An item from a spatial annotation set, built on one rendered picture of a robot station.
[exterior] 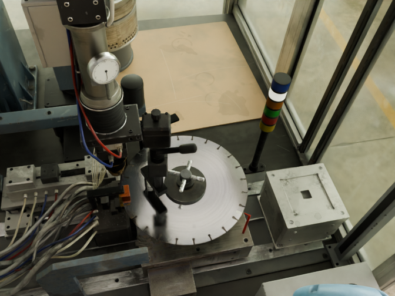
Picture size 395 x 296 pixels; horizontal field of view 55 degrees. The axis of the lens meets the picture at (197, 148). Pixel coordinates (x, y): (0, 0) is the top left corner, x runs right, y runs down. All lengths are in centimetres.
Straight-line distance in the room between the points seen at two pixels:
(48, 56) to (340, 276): 81
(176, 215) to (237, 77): 78
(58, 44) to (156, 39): 108
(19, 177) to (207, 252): 56
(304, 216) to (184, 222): 33
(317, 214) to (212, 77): 74
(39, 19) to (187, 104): 88
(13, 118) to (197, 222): 54
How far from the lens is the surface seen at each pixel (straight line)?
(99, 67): 58
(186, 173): 95
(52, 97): 126
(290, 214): 106
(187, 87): 151
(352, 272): 105
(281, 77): 99
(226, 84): 154
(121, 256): 87
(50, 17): 65
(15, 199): 121
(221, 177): 102
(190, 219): 95
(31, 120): 106
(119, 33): 141
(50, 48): 68
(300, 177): 113
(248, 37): 173
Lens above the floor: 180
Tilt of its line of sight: 53 degrees down
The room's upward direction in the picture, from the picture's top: 6 degrees clockwise
